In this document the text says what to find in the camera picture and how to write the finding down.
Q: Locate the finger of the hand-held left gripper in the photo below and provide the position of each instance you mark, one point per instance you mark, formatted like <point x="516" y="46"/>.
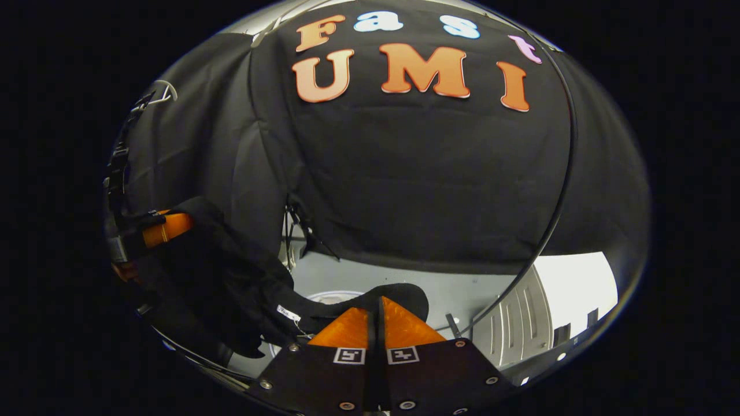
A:
<point x="173" y="226"/>
<point x="124" y="271"/>

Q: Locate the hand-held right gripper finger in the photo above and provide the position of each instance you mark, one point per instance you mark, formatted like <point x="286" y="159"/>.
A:
<point x="384" y="375"/>
<point x="373" y="375"/>

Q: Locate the black knit jacket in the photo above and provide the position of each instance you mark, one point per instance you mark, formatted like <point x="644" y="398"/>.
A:
<point x="231" y="277"/>

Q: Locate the white laundry hamper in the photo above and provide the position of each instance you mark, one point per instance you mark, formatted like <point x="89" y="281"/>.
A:
<point x="332" y="297"/>

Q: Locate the white plastic hanger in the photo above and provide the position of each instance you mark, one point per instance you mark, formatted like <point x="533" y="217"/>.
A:
<point x="167" y="86"/>

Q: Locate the black clothes rack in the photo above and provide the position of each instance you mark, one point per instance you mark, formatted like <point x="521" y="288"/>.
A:
<point x="572" y="156"/>

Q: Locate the white metal cabinet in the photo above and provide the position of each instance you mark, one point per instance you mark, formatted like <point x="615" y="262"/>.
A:
<point x="572" y="283"/>

